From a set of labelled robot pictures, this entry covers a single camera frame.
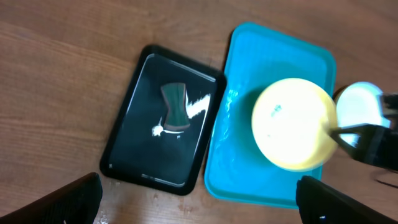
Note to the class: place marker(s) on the yellow-rimmed plate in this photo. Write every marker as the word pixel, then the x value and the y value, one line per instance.
pixel 291 121

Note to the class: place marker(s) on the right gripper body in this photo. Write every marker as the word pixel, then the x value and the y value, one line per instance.
pixel 378 144

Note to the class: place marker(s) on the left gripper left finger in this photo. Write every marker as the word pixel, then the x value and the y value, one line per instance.
pixel 76 202

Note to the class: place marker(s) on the black plastic tray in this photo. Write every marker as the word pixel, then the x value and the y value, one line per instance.
pixel 139 149

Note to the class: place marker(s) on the teal plastic tray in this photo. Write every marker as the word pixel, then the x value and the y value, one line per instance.
pixel 236 170

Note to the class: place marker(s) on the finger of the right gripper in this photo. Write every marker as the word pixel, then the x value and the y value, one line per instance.
pixel 354 140

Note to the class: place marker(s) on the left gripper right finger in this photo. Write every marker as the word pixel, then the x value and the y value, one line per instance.
pixel 320 203

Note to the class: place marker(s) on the light blue plate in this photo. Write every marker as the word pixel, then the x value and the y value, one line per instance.
pixel 359 104

